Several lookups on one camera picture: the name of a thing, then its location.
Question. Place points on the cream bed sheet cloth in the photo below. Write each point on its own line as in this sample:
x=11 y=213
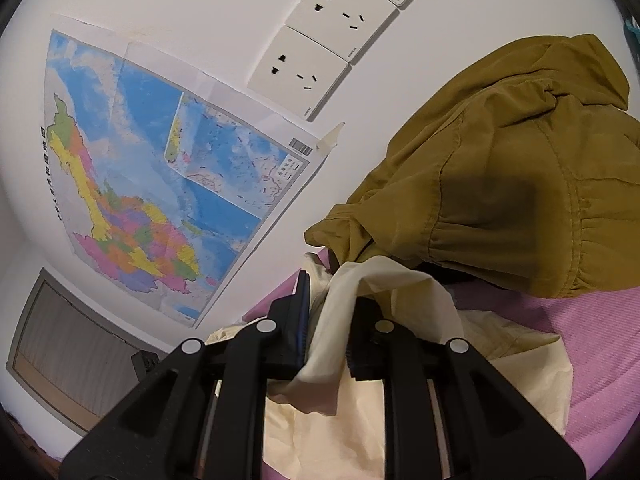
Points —
x=500 y=375

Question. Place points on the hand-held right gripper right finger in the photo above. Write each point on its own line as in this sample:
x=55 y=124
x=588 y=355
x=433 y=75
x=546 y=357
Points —
x=367 y=360

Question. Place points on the grey wooden door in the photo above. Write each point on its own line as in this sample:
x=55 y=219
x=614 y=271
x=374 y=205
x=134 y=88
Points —
x=65 y=350

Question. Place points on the masking tape piece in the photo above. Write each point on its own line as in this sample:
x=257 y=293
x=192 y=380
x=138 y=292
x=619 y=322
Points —
x=331 y=137

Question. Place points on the colourful wall map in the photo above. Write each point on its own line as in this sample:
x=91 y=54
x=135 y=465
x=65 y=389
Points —
x=150 y=160

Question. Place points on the pink flower print bedsheet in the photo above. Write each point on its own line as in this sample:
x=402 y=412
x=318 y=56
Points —
x=600 y=360

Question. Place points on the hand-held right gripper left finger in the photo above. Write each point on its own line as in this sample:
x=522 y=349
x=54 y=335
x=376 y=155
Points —
x=301 y=320

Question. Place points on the olive green jacket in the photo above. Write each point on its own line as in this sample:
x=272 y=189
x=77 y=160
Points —
x=500 y=160

